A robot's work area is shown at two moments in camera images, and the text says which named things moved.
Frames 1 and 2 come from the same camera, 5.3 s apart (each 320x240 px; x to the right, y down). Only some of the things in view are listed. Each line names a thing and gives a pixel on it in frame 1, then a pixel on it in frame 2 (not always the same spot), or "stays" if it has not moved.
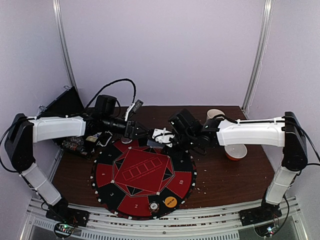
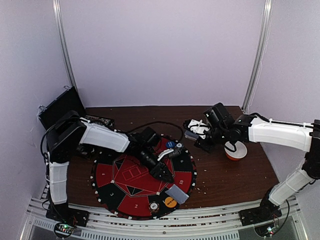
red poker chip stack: (154, 206) stays
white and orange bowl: (235, 152) stays
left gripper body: (127, 132) -> (152, 168)
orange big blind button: (171, 201) stays
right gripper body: (178, 141) -> (202, 142)
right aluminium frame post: (268, 5) stays
